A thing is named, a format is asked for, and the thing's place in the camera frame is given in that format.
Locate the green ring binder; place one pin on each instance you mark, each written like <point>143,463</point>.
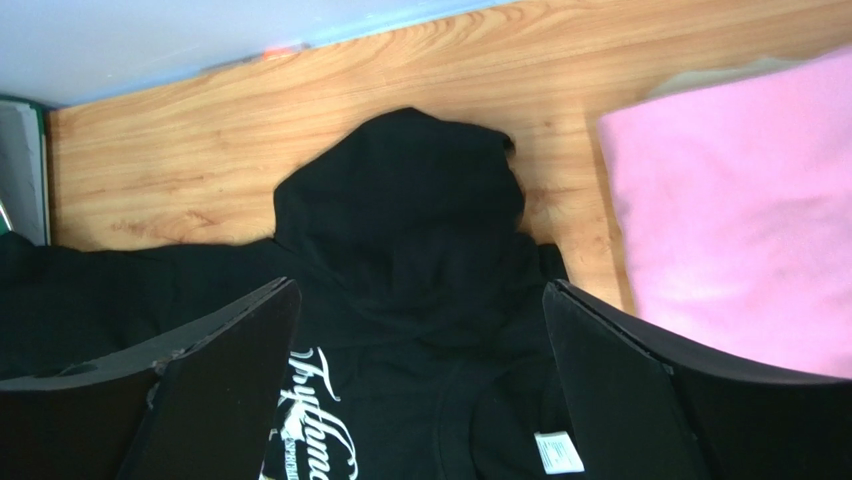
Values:
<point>24,171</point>

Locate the black floral t shirt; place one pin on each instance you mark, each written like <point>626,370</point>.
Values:
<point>421,349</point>

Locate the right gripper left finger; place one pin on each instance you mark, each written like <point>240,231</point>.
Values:
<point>194,403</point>

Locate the folded pink t shirt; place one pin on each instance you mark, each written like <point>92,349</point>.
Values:
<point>734,203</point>

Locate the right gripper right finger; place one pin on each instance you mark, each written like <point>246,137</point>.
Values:
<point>646,403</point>

